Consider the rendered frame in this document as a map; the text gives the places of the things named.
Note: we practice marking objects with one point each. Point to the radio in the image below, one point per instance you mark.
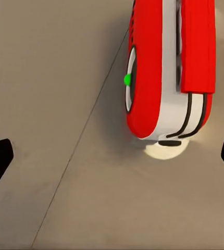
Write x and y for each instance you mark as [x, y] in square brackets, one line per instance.
[171, 71]

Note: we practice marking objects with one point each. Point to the coffee table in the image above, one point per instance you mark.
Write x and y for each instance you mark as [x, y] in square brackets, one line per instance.
[79, 178]

